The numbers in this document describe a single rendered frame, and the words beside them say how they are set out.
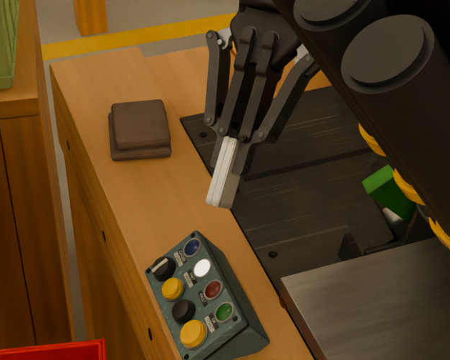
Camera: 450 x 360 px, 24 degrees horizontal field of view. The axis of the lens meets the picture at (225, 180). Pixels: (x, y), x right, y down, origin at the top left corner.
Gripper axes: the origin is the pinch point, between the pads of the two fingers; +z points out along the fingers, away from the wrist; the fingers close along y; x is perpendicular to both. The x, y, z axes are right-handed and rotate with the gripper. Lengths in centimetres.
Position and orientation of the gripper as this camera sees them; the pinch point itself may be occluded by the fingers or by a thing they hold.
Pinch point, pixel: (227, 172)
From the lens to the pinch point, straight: 104.2
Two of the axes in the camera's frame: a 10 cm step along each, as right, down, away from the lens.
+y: 8.3, 2.6, -4.9
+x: 4.8, 1.0, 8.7
